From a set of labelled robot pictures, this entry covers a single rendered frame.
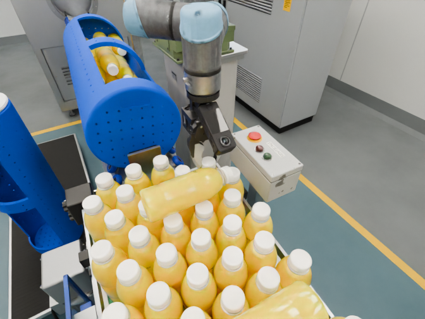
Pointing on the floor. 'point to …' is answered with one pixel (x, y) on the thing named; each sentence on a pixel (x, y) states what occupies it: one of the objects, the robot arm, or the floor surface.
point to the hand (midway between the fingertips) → (208, 163)
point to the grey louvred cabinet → (284, 56)
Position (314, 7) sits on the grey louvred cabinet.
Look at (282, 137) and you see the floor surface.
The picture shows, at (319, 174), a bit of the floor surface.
